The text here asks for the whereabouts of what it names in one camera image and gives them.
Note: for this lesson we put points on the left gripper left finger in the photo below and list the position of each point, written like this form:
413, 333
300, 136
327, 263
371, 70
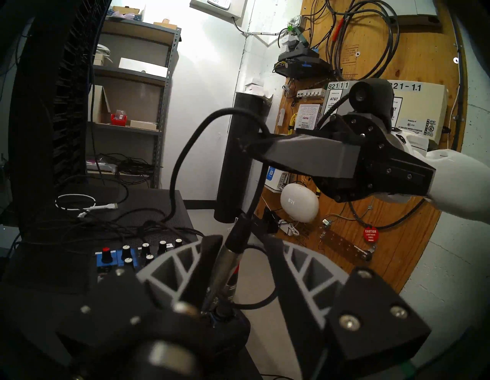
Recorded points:
160, 268

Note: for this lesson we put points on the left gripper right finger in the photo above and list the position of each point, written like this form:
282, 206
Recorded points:
314, 275

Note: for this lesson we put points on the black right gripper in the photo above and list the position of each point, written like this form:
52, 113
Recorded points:
344, 126

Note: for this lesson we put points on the blue black audio mixer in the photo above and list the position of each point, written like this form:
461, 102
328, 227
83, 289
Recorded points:
126, 253

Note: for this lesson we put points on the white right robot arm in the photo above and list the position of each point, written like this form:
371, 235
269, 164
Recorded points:
459, 180

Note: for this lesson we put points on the white box blue label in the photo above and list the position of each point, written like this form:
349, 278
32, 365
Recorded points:
273, 178

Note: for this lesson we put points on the white ciena box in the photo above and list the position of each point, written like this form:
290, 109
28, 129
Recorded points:
308, 117

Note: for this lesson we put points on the tall black cylinder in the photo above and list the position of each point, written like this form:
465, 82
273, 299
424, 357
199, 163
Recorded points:
237, 172

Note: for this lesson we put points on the white oval device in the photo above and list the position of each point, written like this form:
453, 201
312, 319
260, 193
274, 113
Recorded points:
299, 203

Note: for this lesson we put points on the red round caution sticker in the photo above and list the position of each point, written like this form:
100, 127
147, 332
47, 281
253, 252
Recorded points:
371, 234

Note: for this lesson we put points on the beige AT&T network box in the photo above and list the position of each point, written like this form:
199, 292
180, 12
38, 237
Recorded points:
337, 97
421, 107

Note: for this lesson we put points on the black router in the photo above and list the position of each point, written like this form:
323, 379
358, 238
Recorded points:
302, 63

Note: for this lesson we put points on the pink white package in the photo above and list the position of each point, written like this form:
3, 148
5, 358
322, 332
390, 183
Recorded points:
100, 166

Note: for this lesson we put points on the grey metal shelving unit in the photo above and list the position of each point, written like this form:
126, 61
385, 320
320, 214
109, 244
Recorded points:
164, 95

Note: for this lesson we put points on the flat beige box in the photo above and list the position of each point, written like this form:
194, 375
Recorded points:
142, 125

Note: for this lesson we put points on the small red box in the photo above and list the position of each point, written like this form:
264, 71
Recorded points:
119, 120

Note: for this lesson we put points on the flat white box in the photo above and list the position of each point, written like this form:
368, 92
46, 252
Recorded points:
143, 67

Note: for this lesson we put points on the low brown cardboard box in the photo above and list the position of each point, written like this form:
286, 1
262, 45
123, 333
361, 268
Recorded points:
165, 25

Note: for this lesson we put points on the open cardboard box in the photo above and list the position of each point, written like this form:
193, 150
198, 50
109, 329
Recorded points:
97, 105

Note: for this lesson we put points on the black server rack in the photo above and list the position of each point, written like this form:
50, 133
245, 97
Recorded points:
46, 115

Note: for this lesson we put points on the blue pink plastic bags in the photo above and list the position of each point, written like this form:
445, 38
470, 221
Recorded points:
122, 16

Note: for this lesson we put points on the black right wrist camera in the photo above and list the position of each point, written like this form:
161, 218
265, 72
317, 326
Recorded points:
373, 95

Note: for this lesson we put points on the grey wall panel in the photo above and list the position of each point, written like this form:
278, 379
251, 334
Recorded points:
237, 9

